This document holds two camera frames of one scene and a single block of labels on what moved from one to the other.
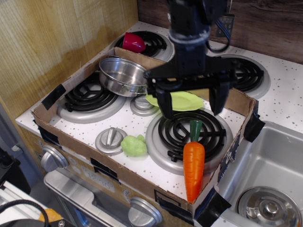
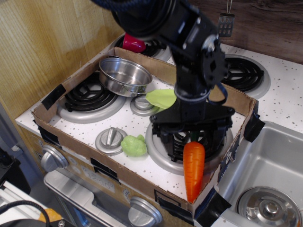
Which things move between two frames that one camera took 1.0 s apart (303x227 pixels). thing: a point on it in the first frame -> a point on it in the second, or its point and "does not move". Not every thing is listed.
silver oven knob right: (142, 213) does not move
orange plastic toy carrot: (194, 161) does not move
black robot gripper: (191, 68) -> (171, 124)
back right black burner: (251, 77) does not move
